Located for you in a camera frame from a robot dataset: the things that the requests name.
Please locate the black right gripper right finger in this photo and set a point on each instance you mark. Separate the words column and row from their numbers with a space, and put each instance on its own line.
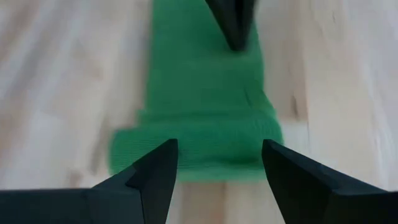
column 311, row 193

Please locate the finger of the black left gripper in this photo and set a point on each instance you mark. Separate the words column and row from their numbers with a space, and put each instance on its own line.
column 245, row 18
column 225, row 18

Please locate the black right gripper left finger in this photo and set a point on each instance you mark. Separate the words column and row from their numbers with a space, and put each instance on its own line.
column 140, row 199

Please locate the green elastic bandage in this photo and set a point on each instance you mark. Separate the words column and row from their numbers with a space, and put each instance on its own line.
column 202, row 109

